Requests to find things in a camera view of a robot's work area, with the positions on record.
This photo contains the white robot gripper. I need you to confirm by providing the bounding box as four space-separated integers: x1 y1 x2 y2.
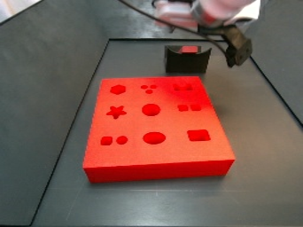
154 0 261 28

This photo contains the black cable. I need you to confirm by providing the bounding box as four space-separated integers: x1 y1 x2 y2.
118 0 238 60

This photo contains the red double-square peg block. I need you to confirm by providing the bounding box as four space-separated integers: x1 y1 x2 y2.
181 46 199 54

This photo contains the black curved regrasp stand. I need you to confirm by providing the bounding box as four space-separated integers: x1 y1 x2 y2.
165 45 213 74

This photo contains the red shape-hole board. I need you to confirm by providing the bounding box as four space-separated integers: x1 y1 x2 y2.
83 76 235 183

